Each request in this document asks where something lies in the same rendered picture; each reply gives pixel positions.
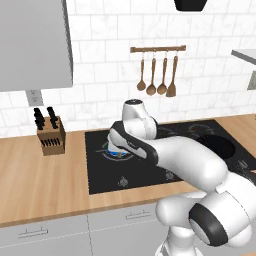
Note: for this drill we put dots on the grey wall shelf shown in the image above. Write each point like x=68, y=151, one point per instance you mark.
x=245, y=55

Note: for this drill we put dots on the wooden knife block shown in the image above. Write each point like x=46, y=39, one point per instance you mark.
x=51, y=141

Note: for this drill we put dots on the wooden ladle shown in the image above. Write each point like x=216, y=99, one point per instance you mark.
x=162, y=88
x=151, y=89

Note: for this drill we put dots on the grey wall fitting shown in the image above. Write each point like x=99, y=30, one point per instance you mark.
x=252, y=81

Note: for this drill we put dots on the wooden spatula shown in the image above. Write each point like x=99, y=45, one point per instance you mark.
x=171, y=89

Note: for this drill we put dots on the grey drawer front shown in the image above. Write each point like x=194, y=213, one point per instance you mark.
x=50, y=245
x=120, y=236

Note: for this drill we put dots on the grey wall socket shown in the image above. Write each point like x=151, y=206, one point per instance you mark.
x=34, y=97

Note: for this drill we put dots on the small wooden spoon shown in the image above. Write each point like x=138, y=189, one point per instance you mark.
x=141, y=85

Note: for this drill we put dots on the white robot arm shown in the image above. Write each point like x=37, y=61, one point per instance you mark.
x=196, y=166

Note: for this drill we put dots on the black extractor hood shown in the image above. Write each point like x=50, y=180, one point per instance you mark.
x=190, y=4

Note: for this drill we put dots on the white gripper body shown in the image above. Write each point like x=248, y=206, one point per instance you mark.
x=109, y=147

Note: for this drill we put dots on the black frying pan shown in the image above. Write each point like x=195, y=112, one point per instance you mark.
x=218, y=146

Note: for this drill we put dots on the black hob knob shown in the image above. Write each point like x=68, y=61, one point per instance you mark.
x=170, y=175
x=124, y=182

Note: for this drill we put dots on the black glass hob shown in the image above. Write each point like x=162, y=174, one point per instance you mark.
x=100, y=166

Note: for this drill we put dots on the wooden utensil rail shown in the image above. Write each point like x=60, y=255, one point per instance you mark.
x=158, y=48

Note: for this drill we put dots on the grey wall cupboard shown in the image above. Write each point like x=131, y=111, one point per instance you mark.
x=33, y=43

